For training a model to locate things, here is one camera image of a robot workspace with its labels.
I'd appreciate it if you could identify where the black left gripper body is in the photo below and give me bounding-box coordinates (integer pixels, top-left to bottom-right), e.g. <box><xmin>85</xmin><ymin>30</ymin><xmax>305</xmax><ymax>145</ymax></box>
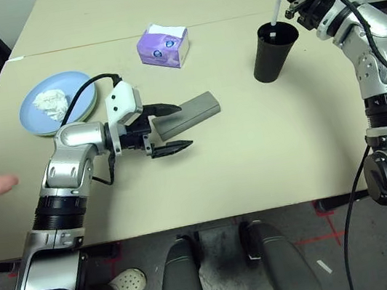
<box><xmin>116</xmin><ymin>116</ymin><xmax>158</xmax><ymax>163</ymax></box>

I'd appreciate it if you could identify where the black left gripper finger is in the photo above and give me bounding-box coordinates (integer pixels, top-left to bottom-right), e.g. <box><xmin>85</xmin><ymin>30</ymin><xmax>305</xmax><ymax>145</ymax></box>
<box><xmin>148</xmin><ymin>138</ymin><xmax>195</xmax><ymax>159</ymax></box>
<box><xmin>143</xmin><ymin>99</ymin><xmax>183</xmax><ymax>119</ymax></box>

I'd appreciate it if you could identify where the grey glasses case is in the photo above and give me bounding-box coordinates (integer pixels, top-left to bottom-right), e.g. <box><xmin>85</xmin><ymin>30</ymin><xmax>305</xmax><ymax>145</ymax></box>
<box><xmin>148</xmin><ymin>89</ymin><xmax>224</xmax><ymax>143</ymax></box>

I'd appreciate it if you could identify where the black plastic cup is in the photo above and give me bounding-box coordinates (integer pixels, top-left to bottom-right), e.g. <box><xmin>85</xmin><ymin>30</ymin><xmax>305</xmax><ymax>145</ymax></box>
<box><xmin>246</xmin><ymin>18</ymin><xmax>306</xmax><ymax>86</ymax></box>

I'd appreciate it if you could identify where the white tissue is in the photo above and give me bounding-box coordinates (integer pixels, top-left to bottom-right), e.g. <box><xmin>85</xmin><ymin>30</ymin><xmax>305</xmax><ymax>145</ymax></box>
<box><xmin>30</xmin><ymin>86</ymin><xmax>71</xmax><ymax>125</ymax></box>

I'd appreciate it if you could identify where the blue plastic plate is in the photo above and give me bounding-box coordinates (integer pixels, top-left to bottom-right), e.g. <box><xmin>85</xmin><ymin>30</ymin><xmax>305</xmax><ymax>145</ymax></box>
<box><xmin>13</xmin><ymin>67</ymin><xmax>102</xmax><ymax>140</ymax></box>

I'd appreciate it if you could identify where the green plastic plate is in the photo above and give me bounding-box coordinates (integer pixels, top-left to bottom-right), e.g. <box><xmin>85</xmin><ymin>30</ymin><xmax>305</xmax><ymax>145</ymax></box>
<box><xmin>74</xmin><ymin>88</ymin><xmax>103</xmax><ymax>124</ymax></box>

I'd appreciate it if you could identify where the purple tissue pack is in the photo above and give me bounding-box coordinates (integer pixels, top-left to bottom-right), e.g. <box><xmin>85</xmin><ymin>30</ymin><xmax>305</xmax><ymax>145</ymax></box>
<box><xmin>132</xmin><ymin>17</ymin><xmax>194</xmax><ymax>76</ymax></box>

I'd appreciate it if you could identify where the black table base bar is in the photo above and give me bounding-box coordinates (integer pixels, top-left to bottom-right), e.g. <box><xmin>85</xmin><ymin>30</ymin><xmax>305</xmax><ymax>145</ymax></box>
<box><xmin>314</xmin><ymin>190</ymin><xmax>372</xmax><ymax>213</ymax></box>
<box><xmin>0</xmin><ymin>241</ymin><xmax>123</xmax><ymax>276</ymax></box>

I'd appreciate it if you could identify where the grey robot left leg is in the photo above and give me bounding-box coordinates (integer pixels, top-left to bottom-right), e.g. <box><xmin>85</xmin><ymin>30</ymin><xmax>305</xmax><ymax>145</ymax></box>
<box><xmin>148</xmin><ymin>234</ymin><xmax>206</xmax><ymax>290</ymax></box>

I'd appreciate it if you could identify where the grey robot leg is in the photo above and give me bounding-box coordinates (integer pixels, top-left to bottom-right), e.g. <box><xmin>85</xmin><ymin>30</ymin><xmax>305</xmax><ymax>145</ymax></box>
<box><xmin>237</xmin><ymin>211</ymin><xmax>322</xmax><ymax>290</ymax></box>
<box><xmin>148</xmin><ymin>234</ymin><xmax>206</xmax><ymax>290</ymax></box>

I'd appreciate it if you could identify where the white perforated clog shoe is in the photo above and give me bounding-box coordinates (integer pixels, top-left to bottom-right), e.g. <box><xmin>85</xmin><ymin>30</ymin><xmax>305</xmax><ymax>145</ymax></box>
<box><xmin>106</xmin><ymin>266</ymin><xmax>149</xmax><ymax>290</ymax></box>

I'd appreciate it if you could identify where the grey robot right leg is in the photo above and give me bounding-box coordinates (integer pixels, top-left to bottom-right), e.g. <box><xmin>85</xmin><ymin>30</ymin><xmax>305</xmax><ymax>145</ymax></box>
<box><xmin>237</xmin><ymin>211</ymin><xmax>322</xmax><ymax>290</ymax></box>

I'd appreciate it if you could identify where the white paper strip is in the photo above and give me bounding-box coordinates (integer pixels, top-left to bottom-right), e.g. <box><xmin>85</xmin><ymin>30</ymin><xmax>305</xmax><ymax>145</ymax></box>
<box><xmin>316</xmin><ymin>258</ymin><xmax>333</xmax><ymax>276</ymax></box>

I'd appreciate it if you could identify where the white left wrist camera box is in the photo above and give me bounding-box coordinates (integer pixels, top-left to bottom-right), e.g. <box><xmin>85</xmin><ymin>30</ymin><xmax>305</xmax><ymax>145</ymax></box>
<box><xmin>101</xmin><ymin>78</ymin><xmax>151</xmax><ymax>155</ymax></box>

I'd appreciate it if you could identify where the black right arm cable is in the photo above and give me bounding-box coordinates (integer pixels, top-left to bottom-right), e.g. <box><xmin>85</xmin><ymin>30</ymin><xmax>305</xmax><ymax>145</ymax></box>
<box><xmin>303</xmin><ymin>0</ymin><xmax>387</xmax><ymax>290</ymax></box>

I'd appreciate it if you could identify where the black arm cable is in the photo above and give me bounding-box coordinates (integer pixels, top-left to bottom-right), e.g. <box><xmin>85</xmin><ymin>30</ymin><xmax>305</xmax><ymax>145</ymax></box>
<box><xmin>303</xmin><ymin>0</ymin><xmax>387</xmax><ymax>290</ymax></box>
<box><xmin>56</xmin><ymin>71</ymin><xmax>138</xmax><ymax>191</ymax></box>

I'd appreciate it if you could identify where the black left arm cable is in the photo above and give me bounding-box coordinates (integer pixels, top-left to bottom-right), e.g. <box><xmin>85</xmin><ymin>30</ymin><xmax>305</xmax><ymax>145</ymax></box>
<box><xmin>56</xmin><ymin>71</ymin><xmax>138</xmax><ymax>191</ymax></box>

